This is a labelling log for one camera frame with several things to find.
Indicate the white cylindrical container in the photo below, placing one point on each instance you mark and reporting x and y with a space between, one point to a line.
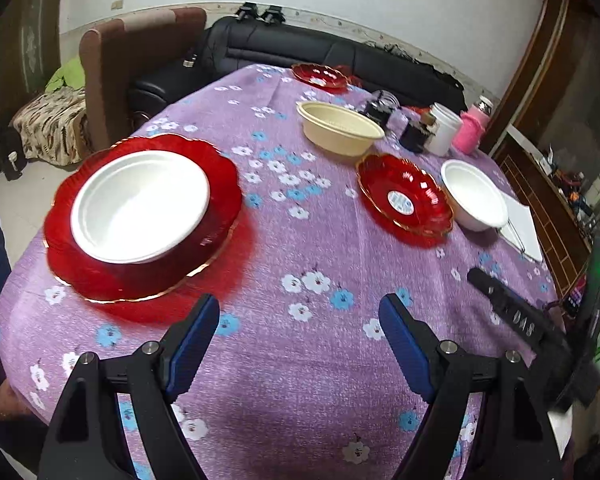
442 127

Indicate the green cloth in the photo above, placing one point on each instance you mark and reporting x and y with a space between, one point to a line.
67 75

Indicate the pink bottle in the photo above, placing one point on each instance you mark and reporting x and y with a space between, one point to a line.
470 130

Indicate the black bag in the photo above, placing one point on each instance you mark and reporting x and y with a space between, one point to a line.
12 157

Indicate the white folded paper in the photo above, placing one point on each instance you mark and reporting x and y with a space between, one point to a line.
522 225

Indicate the dark small jar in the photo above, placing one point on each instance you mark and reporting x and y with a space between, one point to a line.
416 135

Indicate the small red plate with sticker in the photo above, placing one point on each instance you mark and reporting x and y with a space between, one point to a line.
405 185

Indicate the large red glass plate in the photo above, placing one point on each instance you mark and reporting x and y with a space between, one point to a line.
220 195

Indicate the wooden side cabinet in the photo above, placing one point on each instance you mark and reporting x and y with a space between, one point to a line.
555 195

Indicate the cream paper bowl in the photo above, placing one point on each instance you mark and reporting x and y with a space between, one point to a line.
337 132

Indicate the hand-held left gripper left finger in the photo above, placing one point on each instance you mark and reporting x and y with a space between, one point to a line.
192 345

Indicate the patterned brown blanket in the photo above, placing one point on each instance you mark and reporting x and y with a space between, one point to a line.
50 125

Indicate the black glass teapot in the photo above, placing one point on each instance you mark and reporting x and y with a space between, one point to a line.
380 107

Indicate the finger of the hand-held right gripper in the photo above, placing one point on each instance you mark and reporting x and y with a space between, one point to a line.
515 312

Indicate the red scalloped glass plate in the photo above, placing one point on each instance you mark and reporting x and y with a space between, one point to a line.
320 76

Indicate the brown armchair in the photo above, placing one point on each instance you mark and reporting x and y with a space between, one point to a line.
130 60

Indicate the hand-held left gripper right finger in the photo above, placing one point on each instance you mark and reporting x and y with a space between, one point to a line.
405 345

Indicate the black leather sofa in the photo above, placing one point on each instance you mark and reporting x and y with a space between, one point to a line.
280 45

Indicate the purple floral tablecloth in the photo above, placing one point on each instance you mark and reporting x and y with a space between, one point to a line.
300 240

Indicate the white paper bowl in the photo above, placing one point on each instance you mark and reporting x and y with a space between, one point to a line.
140 205
472 195

